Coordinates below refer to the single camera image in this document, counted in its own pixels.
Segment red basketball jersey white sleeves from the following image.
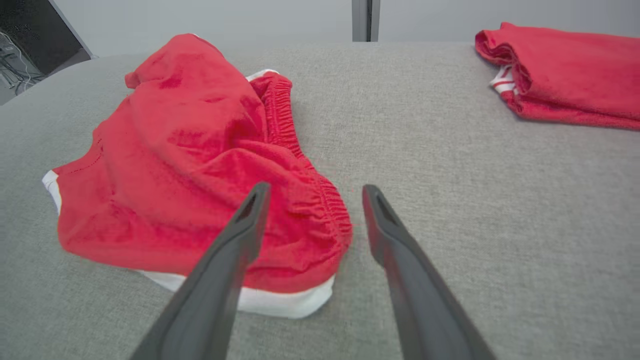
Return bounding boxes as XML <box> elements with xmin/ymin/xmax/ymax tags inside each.
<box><xmin>474</xmin><ymin>21</ymin><xmax>640</xmax><ymax>132</ymax></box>

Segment grey partition post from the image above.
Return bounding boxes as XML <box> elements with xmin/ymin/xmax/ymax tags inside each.
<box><xmin>351</xmin><ymin>0</ymin><xmax>381</xmax><ymax>43</ymax></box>

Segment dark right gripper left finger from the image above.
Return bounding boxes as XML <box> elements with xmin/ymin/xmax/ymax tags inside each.
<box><xmin>130</xmin><ymin>182</ymin><xmax>272</xmax><ymax>360</ymax></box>

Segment red shorts white stripe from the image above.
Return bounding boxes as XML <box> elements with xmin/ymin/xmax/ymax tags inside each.
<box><xmin>42</xmin><ymin>33</ymin><xmax>353</xmax><ymax>320</ymax></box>

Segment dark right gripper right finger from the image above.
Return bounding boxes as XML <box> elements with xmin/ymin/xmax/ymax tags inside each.
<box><xmin>362</xmin><ymin>184</ymin><xmax>497</xmax><ymax>360</ymax></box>

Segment dark framed panel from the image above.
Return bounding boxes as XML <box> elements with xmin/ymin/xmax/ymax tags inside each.
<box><xmin>0</xmin><ymin>0</ymin><xmax>96</xmax><ymax>106</ymax></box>

